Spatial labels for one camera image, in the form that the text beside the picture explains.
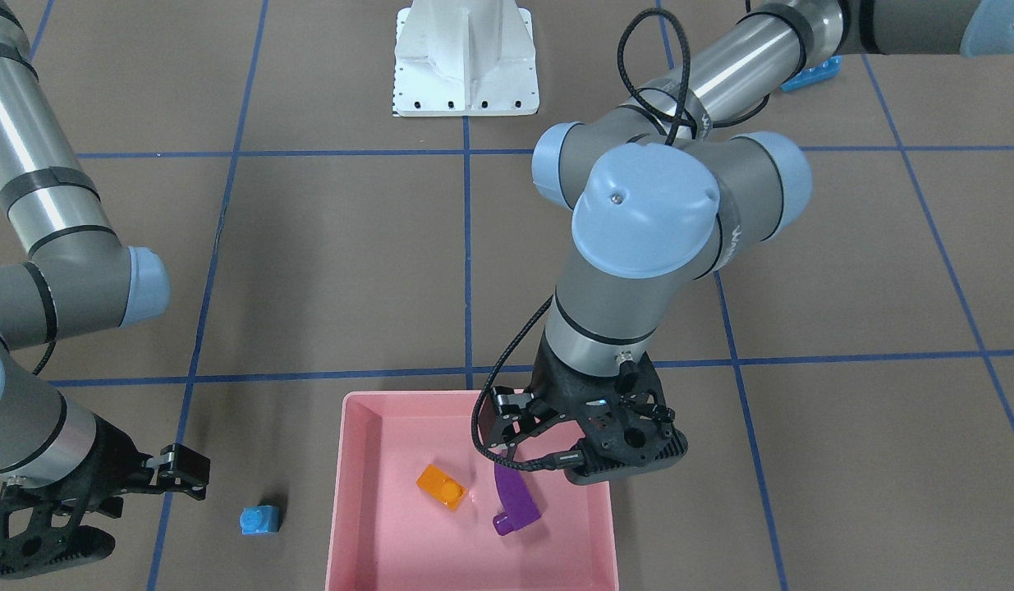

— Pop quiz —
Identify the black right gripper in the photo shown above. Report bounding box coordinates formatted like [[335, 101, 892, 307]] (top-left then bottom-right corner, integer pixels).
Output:
[[0, 418, 211, 580]]

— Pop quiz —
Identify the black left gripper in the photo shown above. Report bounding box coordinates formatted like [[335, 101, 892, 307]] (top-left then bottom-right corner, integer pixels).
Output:
[[477, 339, 689, 486]]

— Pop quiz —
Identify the purple toy block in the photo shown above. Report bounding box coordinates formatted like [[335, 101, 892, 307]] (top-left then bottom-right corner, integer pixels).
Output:
[[492, 464, 544, 536]]

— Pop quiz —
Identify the orange toy block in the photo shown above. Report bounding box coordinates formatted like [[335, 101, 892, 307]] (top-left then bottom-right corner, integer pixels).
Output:
[[415, 464, 468, 511]]

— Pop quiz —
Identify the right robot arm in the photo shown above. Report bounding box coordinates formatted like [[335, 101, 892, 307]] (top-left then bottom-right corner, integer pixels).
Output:
[[0, 1, 210, 580]]

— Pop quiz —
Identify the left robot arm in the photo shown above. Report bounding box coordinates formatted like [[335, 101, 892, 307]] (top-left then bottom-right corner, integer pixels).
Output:
[[470, 1, 1014, 485]]

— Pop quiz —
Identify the pink plastic box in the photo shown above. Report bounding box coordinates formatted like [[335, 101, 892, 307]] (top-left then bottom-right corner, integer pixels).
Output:
[[325, 392, 620, 590]]

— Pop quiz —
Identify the small blue square block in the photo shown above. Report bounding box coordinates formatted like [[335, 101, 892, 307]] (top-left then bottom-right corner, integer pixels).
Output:
[[239, 505, 281, 536]]

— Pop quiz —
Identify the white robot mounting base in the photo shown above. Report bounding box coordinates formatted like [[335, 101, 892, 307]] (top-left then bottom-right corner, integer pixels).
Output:
[[392, 1, 540, 117]]

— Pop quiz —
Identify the long blue studded block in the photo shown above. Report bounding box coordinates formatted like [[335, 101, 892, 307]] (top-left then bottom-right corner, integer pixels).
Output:
[[780, 56, 843, 93]]

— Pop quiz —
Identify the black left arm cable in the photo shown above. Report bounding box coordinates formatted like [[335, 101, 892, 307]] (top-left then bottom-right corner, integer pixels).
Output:
[[470, 295, 590, 474]]

